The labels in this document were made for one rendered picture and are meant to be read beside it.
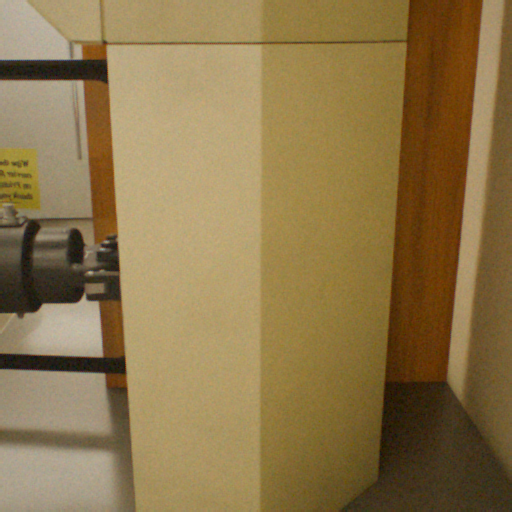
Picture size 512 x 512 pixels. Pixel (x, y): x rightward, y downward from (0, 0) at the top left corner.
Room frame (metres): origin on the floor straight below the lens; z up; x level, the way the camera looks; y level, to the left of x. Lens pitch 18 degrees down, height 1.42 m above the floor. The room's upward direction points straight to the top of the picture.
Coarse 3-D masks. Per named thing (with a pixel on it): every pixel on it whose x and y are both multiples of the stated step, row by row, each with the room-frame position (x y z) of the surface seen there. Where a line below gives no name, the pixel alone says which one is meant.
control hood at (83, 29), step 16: (32, 0) 0.51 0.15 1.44; (48, 0) 0.51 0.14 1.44; (64, 0) 0.51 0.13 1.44; (80, 0) 0.51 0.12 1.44; (96, 0) 0.51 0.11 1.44; (48, 16) 0.51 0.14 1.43; (64, 16) 0.51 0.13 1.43; (80, 16) 0.51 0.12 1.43; (96, 16) 0.51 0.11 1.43; (64, 32) 0.51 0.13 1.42; (80, 32) 0.51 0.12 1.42; (96, 32) 0.51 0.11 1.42
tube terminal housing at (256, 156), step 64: (128, 0) 0.51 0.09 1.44; (192, 0) 0.52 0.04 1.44; (256, 0) 0.52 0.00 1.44; (320, 0) 0.57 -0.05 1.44; (384, 0) 0.63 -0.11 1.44; (128, 64) 0.51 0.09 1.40; (192, 64) 0.52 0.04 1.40; (256, 64) 0.52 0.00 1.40; (320, 64) 0.57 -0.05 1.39; (384, 64) 0.64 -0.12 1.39; (128, 128) 0.51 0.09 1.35; (192, 128) 0.52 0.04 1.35; (256, 128) 0.52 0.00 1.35; (320, 128) 0.57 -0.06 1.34; (384, 128) 0.64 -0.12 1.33; (128, 192) 0.51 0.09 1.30; (192, 192) 0.52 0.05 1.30; (256, 192) 0.52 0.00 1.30; (320, 192) 0.57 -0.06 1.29; (384, 192) 0.65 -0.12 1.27; (128, 256) 0.51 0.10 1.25; (192, 256) 0.52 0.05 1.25; (256, 256) 0.52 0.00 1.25; (320, 256) 0.57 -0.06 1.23; (384, 256) 0.65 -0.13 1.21; (128, 320) 0.51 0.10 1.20; (192, 320) 0.52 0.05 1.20; (256, 320) 0.52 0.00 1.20; (320, 320) 0.58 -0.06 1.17; (384, 320) 0.66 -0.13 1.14; (128, 384) 0.51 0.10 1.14; (192, 384) 0.52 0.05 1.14; (256, 384) 0.52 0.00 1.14; (320, 384) 0.58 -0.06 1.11; (192, 448) 0.52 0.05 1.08; (256, 448) 0.52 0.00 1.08; (320, 448) 0.58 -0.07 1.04
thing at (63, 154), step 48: (0, 96) 0.83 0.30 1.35; (48, 96) 0.83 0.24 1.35; (96, 96) 0.82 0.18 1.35; (0, 144) 0.83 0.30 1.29; (48, 144) 0.83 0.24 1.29; (96, 144) 0.82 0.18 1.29; (0, 192) 0.83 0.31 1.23; (48, 192) 0.83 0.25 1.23; (96, 192) 0.82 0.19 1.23; (96, 240) 0.82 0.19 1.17; (0, 336) 0.84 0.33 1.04; (48, 336) 0.83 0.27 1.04; (96, 336) 0.83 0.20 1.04
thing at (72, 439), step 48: (0, 384) 0.89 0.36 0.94; (48, 384) 0.89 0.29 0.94; (96, 384) 0.89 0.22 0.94; (384, 384) 0.89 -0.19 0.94; (432, 384) 0.89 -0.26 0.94; (0, 432) 0.76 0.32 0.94; (48, 432) 0.76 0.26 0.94; (96, 432) 0.76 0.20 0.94; (384, 432) 0.76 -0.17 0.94; (432, 432) 0.76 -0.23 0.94; (0, 480) 0.66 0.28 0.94; (48, 480) 0.66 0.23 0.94; (96, 480) 0.66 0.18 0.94; (384, 480) 0.66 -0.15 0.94; (432, 480) 0.66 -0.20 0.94; (480, 480) 0.66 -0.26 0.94
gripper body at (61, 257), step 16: (48, 240) 0.63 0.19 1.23; (64, 240) 0.63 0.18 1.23; (80, 240) 0.66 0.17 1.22; (48, 256) 0.62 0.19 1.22; (64, 256) 0.62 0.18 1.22; (80, 256) 0.64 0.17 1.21; (96, 256) 0.64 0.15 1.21; (48, 272) 0.61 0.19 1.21; (64, 272) 0.61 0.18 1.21; (80, 272) 0.61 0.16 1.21; (48, 288) 0.61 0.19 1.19; (64, 288) 0.61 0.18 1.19; (80, 288) 0.64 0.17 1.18
